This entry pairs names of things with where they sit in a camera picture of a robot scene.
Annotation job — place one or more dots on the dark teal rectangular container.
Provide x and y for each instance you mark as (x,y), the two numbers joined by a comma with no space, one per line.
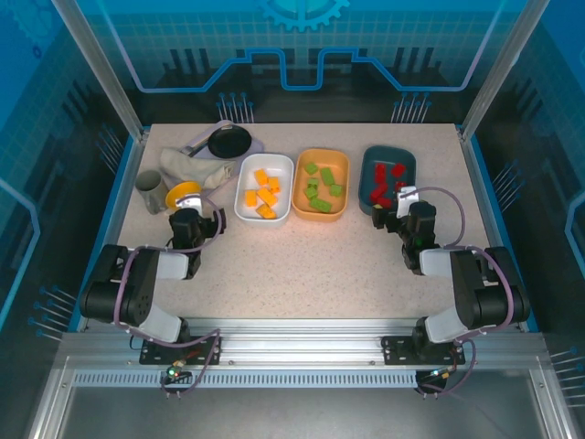
(386,155)

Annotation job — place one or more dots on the small connector with green light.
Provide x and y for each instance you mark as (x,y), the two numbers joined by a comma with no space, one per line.
(439,376)
(176,371)

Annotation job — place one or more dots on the black frying pan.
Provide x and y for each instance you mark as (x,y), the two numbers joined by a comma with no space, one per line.
(230,142)

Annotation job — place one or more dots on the orange rectangular container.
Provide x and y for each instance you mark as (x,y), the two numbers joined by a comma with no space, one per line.
(338,162)

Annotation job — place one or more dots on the blue aluminium table side rail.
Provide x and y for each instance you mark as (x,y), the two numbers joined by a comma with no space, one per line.
(477,183)
(123,183)

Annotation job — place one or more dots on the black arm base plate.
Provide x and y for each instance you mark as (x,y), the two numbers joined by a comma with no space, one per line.
(153,356)
(395,350)

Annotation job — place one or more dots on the aluminium frame post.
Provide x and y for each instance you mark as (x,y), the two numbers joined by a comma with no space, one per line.
(98,68)
(500,68)

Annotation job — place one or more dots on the lilac cutting board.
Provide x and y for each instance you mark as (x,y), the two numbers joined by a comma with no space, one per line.
(257,145)

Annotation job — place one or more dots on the small green lego brick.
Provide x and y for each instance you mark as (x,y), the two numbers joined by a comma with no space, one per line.
(336,189)
(311,168)
(311,192)
(313,184)

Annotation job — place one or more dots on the grey cup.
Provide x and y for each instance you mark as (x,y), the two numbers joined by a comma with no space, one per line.
(147,187)

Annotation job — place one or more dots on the yellow lego brick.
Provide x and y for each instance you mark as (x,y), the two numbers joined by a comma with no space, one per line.
(250,197)
(267,195)
(260,177)
(266,211)
(273,184)

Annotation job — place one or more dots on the yellow bowl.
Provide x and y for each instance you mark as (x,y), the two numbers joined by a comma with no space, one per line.
(180,189)

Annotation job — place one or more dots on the white rectangular container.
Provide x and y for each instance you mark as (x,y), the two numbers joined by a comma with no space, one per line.
(283,206)

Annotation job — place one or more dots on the beige cloth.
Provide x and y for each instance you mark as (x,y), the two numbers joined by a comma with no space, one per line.
(192,167)

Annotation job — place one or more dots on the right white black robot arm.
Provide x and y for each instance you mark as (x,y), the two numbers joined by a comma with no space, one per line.
(436,263)

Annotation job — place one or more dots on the aluminium mounting rail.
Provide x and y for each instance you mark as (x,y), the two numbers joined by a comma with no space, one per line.
(297,343)

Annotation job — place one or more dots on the long green lego brick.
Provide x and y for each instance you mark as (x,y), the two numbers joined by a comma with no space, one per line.
(321,205)
(326,175)

